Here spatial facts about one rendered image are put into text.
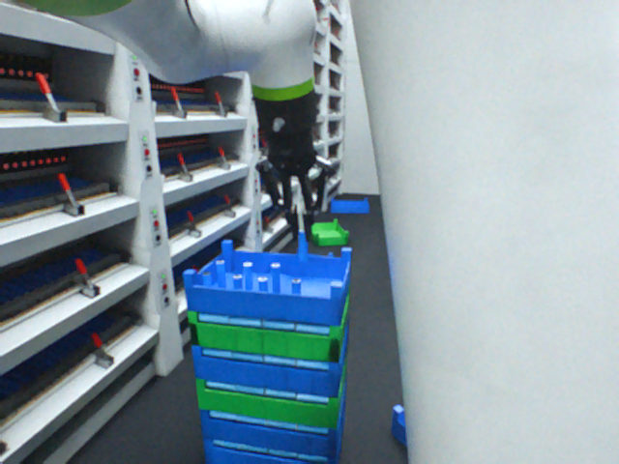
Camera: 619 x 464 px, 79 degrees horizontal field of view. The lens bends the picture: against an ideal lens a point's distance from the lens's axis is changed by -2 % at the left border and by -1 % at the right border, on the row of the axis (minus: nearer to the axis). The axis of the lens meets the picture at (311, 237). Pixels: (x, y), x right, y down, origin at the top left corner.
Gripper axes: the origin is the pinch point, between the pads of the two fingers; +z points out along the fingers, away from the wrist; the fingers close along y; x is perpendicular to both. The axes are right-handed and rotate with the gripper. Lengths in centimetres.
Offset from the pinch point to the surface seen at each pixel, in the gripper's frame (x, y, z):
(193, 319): -15.3, -19.9, 13.0
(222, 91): 92, -52, 11
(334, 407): -22.3, 8.1, 28.2
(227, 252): 4.1, -19.7, 13.9
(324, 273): 3.9, 2.9, 18.2
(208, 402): -23.8, -18.8, 31.2
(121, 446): -31, -44, 48
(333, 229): 137, -17, 125
